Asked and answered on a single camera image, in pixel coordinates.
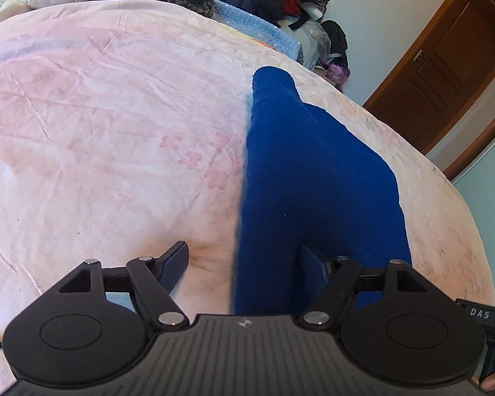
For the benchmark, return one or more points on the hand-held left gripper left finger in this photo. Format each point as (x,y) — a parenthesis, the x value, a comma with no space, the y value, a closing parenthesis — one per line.
(175,265)

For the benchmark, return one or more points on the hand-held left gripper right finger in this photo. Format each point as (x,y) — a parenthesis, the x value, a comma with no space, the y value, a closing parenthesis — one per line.
(311,270)

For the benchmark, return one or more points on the blue knit sweater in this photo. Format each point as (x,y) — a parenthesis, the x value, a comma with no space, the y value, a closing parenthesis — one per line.
(313,173)

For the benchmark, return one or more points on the pink floral blanket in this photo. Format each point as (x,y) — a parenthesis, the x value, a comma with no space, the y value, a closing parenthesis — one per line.
(107,132)

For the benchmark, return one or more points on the purple plastic bag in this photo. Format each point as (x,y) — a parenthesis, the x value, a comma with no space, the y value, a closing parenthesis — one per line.
(338,73)

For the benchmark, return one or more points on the plastic-wrapped pale bundle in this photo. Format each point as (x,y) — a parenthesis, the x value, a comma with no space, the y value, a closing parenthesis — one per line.
(315,43)

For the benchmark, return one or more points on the black bag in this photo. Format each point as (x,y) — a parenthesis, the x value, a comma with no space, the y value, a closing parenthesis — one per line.
(336,41)

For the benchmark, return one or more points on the brown wooden door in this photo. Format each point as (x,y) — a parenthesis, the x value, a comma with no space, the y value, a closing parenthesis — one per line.
(445,70)

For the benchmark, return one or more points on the light blue fleece blanket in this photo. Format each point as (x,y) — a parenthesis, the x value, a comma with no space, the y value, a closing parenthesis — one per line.
(255,24)

